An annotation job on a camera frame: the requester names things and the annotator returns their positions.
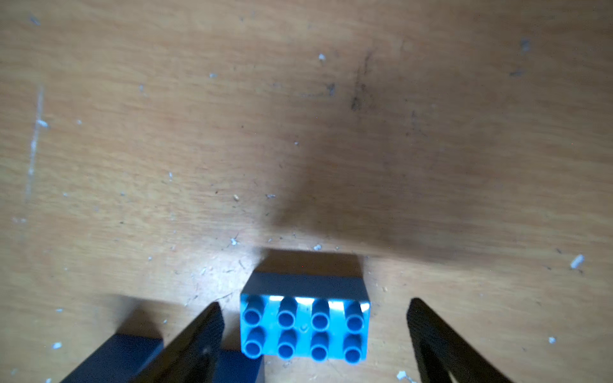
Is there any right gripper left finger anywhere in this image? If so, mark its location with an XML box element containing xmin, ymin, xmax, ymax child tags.
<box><xmin>132</xmin><ymin>302</ymin><xmax>224</xmax><ymax>382</ymax></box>

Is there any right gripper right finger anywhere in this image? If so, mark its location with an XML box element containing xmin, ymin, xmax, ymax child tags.
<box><xmin>406</xmin><ymin>298</ymin><xmax>510</xmax><ymax>382</ymax></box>

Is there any blue 2x2 brick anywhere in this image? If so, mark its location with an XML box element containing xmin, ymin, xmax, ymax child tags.
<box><xmin>212</xmin><ymin>350</ymin><xmax>265</xmax><ymax>383</ymax></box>
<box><xmin>62</xmin><ymin>334</ymin><xmax>164</xmax><ymax>383</ymax></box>

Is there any light blue 2x4 brick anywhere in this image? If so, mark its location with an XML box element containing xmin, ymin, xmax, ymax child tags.
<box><xmin>239</xmin><ymin>272</ymin><xmax>371</xmax><ymax>365</ymax></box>

